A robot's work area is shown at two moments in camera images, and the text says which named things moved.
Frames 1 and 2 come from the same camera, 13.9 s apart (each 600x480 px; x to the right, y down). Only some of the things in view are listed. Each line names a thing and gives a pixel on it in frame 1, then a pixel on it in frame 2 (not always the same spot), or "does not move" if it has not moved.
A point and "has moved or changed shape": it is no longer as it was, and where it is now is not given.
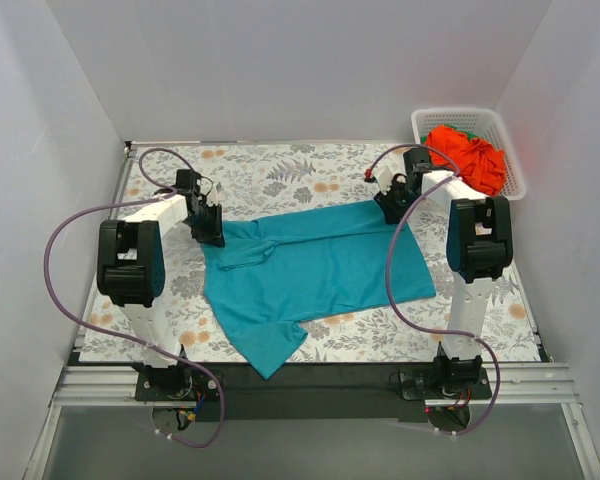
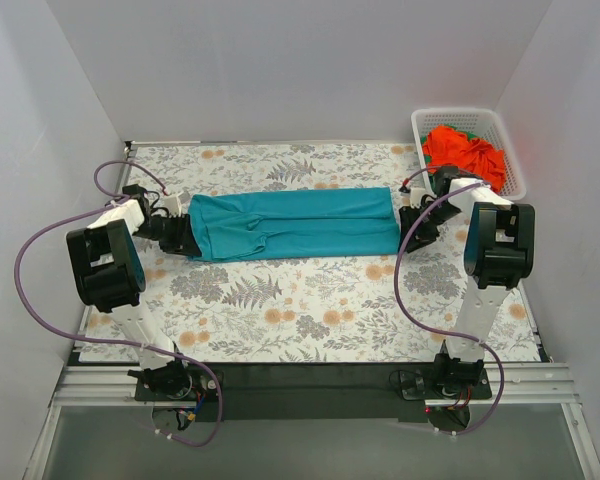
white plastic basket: x=486 y=124 does not move
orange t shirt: x=479 y=163 does not move
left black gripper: x=210 y=226 to x=177 y=234
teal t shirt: x=272 y=273 has moved or changed shape
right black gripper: x=393 y=205 to x=415 y=228
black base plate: x=316 y=392 does not move
